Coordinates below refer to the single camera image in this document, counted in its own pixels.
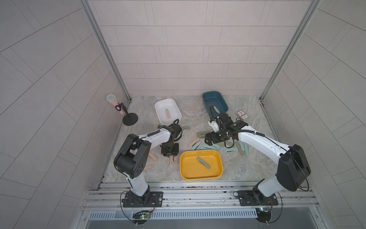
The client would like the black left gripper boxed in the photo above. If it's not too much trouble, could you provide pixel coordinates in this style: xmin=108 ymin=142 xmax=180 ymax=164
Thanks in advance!
xmin=162 ymin=142 xmax=180 ymax=157

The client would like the olive knife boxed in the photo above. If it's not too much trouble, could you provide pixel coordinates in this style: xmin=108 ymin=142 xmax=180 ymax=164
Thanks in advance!
xmin=197 ymin=156 xmax=211 ymax=169

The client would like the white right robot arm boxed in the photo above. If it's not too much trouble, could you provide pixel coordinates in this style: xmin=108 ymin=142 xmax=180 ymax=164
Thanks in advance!
xmin=205 ymin=113 xmax=311 ymax=203

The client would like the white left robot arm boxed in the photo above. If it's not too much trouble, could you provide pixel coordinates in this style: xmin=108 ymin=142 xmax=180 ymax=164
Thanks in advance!
xmin=113 ymin=123 xmax=183 ymax=197

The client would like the yellow storage box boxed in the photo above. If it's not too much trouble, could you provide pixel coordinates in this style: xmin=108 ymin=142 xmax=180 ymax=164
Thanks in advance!
xmin=179 ymin=149 xmax=224 ymax=180

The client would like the dark teal storage box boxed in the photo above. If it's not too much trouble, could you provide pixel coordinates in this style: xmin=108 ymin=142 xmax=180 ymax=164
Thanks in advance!
xmin=202 ymin=91 xmax=228 ymax=117

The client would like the white storage box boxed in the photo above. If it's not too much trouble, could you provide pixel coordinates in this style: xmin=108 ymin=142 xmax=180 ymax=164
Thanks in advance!
xmin=154 ymin=98 xmax=182 ymax=125

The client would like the pink folding knife centre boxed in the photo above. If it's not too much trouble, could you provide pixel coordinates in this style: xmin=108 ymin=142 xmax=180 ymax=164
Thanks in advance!
xmin=188 ymin=138 xmax=200 ymax=148

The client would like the pink folding knife front left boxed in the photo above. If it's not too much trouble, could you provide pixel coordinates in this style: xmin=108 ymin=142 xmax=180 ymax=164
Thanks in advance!
xmin=144 ymin=164 xmax=154 ymax=171

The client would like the mint folding knife centre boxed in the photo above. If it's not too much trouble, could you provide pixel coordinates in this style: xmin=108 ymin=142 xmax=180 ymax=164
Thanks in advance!
xmin=191 ymin=141 xmax=201 ymax=150

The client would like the black microphone stand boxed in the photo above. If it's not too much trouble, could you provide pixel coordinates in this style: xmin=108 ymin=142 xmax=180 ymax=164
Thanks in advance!
xmin=118 ymin=103 xmax=138 ymax=126

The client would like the pink toy microphone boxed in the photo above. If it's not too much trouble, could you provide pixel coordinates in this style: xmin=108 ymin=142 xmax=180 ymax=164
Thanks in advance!
xmin=107 ymin=94 xmax=124 ymax=115

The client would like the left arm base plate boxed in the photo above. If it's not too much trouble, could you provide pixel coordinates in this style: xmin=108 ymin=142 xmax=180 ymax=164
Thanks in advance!
xmin=122 ymin=191 xmax=164 ymax=208

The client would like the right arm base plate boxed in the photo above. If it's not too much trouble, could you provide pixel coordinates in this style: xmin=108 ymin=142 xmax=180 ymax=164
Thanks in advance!
xmin=233 ymin=190 xmax=278 ymax=206

